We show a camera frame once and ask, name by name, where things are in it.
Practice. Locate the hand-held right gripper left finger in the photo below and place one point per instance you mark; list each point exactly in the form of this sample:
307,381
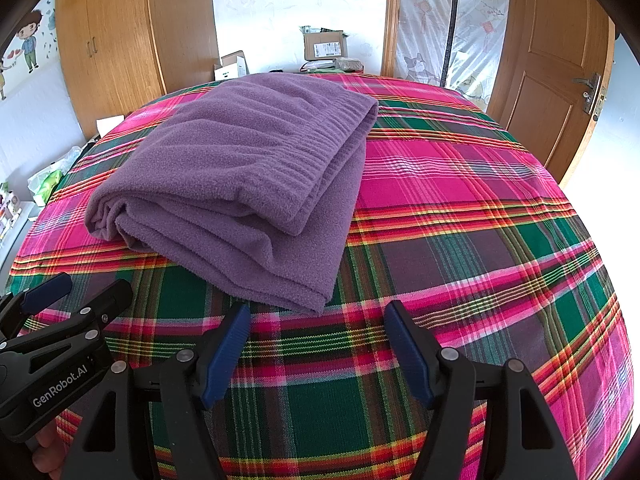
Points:
227,355

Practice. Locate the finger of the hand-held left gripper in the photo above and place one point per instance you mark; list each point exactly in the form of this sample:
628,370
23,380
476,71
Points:
47,287
112,300

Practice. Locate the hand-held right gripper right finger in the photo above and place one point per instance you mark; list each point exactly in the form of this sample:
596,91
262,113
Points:
407,355

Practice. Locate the purple fleece pants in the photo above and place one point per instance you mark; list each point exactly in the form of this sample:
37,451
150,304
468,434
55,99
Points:
235,175

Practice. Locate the person's left hand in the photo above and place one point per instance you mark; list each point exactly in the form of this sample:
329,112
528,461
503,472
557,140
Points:
47,452

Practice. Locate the pink green plaid bed sheet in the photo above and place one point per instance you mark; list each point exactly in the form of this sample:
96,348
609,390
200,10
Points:
450,260

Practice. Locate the green wipes packet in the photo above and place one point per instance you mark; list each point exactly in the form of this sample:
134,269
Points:
47,182

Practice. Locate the wooden wardrobe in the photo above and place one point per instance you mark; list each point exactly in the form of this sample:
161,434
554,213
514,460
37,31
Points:
115,35

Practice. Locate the small white box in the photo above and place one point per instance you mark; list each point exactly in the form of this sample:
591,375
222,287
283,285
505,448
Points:
232,67

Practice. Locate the brown packet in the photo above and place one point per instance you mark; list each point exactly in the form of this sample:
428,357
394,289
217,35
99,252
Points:
347,65

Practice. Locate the cardboard box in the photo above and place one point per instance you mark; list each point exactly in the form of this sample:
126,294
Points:
325,45

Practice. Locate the metal door lock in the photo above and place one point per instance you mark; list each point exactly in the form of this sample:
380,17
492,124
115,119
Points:
592,90

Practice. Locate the wooden door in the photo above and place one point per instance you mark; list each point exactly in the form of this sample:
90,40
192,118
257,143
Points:
545,60

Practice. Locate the printed plastic door curtain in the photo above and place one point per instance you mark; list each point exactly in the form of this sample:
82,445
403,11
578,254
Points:
475,35

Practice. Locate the cartoon children wall sticker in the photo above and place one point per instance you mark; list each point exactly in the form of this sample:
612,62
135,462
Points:
27,40

